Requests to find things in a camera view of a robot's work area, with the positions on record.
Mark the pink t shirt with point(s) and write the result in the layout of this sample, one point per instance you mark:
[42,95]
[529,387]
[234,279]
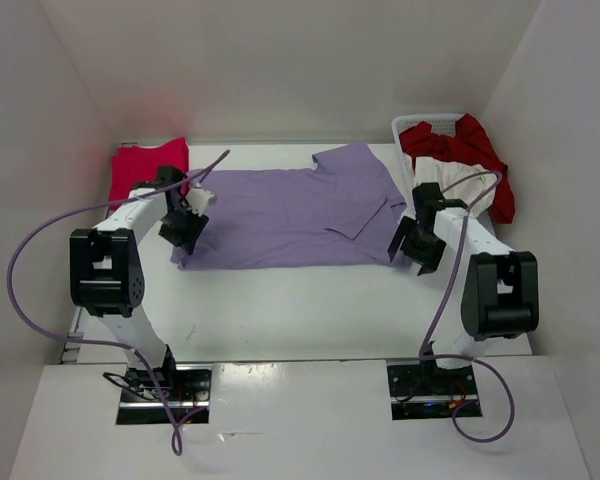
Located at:
[133,164]

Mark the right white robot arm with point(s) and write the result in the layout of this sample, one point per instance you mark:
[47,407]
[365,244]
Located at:
[492,292]

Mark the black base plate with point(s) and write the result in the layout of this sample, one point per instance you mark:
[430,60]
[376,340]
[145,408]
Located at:
[139,403]
[425,391]

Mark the dark red t shirt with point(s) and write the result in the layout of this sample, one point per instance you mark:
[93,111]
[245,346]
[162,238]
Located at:
[469,145]

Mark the lavender t shirt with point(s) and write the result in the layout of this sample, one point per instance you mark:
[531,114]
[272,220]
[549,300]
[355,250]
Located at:
[343,211]

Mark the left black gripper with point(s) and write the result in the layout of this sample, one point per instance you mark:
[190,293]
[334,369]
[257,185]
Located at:
[190,234]

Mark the cream white t shirt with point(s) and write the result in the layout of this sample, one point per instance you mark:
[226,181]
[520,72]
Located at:
[456,180]

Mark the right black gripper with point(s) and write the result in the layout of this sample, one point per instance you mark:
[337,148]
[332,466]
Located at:
[430,258]

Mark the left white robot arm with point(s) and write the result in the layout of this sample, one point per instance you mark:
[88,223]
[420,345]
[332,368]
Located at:
[107,279]

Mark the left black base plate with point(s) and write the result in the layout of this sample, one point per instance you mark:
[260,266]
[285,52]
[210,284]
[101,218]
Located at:
[139,403]

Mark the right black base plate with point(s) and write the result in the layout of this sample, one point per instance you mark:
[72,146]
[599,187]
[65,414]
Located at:
[425,391]

